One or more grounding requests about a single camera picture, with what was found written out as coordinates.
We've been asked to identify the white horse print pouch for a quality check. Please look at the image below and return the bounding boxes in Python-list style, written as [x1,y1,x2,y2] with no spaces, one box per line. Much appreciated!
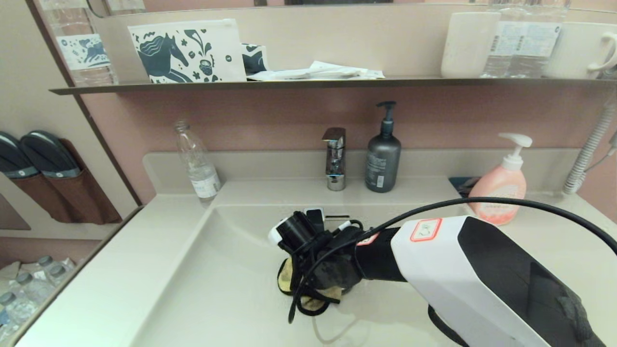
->
[127,19,248,85]

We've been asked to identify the grey pump soap bottle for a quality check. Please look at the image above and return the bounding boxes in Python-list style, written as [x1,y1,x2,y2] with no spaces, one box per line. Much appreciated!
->
[364,101,402,194]

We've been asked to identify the grey capped water bottle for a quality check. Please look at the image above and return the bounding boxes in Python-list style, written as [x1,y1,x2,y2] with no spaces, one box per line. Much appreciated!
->
[47,265,78,291]
[37,255,72,281]
[13,273,55,310]
[0,293,34,339]

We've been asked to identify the white plastic packets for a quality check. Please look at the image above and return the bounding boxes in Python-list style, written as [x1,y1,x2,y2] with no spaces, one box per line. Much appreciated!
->
[247,61,386,82]

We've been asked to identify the labelled clear water bottle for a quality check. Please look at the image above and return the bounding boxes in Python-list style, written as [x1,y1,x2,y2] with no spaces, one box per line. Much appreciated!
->
[481,0,527,79]
[523,0,565,79]

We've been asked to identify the white ceramic sink basin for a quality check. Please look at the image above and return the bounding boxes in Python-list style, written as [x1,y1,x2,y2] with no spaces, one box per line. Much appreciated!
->
[129,178,502,347]

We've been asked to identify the brown fabric slipper holder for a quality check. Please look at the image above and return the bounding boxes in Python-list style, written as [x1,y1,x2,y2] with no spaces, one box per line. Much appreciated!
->
[13,139,123,226]

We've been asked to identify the yellow cleaning mitt black trim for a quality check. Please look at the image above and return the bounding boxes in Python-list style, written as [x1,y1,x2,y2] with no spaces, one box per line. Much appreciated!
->
[277,257,344,317]

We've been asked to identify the clear bottle blue print label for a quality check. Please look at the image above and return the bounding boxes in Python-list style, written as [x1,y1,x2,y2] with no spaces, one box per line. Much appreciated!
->
[38,0,119,88]

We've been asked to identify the white mug with handle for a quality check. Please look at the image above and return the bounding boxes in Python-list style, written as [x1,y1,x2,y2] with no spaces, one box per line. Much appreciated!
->
[544,21,617,80]

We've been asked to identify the clear plastic water bottle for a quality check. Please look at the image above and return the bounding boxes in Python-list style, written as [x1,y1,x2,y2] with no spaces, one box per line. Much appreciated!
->
[174,120,223,202]

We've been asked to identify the white coiled hose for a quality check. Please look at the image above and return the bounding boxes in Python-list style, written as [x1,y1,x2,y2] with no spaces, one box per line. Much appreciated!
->
[563,96,617,196]

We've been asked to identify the brown wall shelf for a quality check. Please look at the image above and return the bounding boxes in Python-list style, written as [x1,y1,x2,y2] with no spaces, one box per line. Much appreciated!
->
[48,77,617,96]

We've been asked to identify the pink pump soap bottle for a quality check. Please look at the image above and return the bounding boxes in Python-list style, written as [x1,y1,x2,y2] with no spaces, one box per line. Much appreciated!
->
[468,133,534,226]

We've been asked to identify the white cup without handle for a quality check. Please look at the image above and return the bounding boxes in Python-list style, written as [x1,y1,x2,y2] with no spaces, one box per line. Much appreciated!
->
[441,12,502,79]

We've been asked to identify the chrome faucet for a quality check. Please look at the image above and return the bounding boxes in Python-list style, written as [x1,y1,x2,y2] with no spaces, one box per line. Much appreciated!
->
[322,127,347,192]

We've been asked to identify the dark slipper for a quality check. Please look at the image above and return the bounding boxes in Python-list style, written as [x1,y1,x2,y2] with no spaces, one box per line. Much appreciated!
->
[20,130,81,179]
[0,131,40,180]

